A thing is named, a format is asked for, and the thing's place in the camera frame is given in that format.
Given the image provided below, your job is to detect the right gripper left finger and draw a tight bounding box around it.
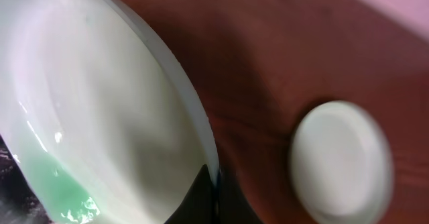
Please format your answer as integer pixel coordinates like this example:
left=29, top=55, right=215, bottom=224
left=166, top=164, right=214, bottom=224

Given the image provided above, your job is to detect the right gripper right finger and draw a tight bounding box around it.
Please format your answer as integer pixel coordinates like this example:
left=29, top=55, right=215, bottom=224
left=218, top=170, right=263, bottom=224

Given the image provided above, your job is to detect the mint plate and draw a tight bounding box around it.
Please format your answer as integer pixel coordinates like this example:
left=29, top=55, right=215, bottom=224
left=290, top=101, right=393, bottom=224
left=1, top=0, right=219, bottom=223

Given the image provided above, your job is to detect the black round tray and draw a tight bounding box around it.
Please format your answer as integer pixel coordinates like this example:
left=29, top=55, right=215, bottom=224
left=0, top=139, right=53, bottom=224

